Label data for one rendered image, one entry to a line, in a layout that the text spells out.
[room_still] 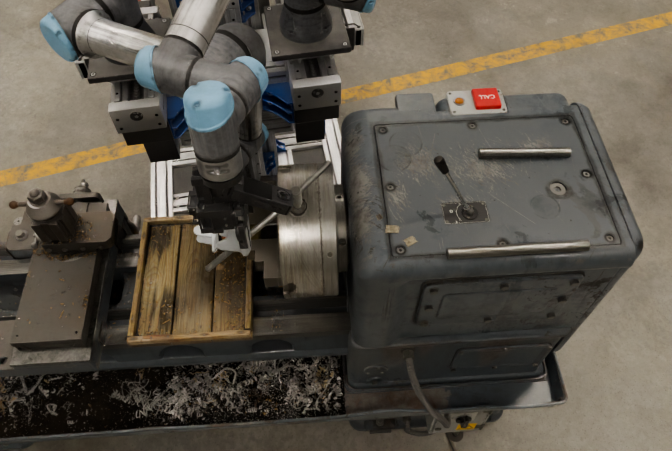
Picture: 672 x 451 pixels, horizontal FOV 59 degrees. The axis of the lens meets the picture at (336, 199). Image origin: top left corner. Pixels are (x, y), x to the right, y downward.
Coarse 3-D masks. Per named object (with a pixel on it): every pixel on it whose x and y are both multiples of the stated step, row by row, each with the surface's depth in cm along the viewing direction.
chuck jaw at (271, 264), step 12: (252, 240) 138; (264, 240) 138; (276, 240) 138; (252, 252) 137; (264, 252) 136; (276, 252) 136; (264, 264) 134; (276, 264) 134; (264, 276) 132; (276, 276) 132; (288, 288) 133
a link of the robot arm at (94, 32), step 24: (72, 0) 144; (48, 24) 139; (72, 24) 139; (96, 24) 139; (120, 24) 139; (72, 48) 141; (96, 48) 140; (120, 48) 136; (216, 48) 127; (240, 48) 130
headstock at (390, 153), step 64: (384, 128) 138; (448, 128) 137; (512, 128) 137; (576, 128) 138; (384, 192) 127; (448, 192) 127; (512, 192) 127; (576, 192) 127; (384, 256) 118; (512, 256) 118; (576, 256) 119; (384, 320) 135; (448, 320) 140; (512, 320) 144; (576, 320) 147
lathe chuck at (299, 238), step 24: (288, 168) 139; (312, 168) 135; (312, 192) 129; (288, 216) 127; (312, 216) 127; (288, 240) 126; (312, 240) 127; (288, 264) 128; (312, 264) 128; (312, 288) 133
